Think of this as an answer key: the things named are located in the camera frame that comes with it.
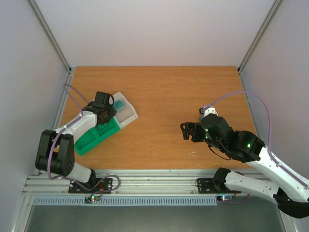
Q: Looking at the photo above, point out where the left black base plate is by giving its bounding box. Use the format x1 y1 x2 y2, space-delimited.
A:
68 178 113 194

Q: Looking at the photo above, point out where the white plastic bin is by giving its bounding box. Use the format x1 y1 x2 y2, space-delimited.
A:
110 92 139 129

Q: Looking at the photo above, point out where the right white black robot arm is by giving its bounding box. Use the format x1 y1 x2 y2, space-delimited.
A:
180 114 309 218

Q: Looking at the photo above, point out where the front aluminium rail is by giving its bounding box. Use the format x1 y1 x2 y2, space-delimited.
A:
22 169 288 196

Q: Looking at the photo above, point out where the right aluminium frame post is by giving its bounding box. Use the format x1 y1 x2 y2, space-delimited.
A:
237 0 284 75

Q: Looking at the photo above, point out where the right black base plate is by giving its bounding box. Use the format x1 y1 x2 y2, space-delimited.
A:
194 178 241 194

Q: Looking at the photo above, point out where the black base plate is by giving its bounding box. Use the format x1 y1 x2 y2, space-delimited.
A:
194 178 241 194
68 178 113 194

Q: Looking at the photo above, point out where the left aluminium frame post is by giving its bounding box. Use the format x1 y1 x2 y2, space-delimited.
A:
27 0 72 73

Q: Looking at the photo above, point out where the small circuit board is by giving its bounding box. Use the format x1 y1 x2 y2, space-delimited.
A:
217 195 234 202
84 196 100 204

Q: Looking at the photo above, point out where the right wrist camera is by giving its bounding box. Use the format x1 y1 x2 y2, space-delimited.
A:
199 106 218 121

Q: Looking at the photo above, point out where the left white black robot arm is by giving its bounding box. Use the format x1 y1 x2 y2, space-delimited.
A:
35 91 116 192

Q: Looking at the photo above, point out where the aluminium frame post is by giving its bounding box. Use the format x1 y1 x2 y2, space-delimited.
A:
237 0 284 75
27 0 72 73

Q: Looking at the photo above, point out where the green plastic bin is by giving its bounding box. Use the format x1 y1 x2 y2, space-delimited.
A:
74 117 120 156

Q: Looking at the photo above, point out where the grey slotted cable duct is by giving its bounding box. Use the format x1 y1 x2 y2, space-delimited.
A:
33 196 217 206

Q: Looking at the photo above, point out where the teal card stack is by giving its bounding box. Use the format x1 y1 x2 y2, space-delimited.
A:
113 100 125 112

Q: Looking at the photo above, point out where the right small circuit board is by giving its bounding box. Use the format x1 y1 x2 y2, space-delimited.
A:
217 195 234 202

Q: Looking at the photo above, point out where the left small circuit board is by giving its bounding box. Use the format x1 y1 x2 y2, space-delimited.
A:
84 196 100 204

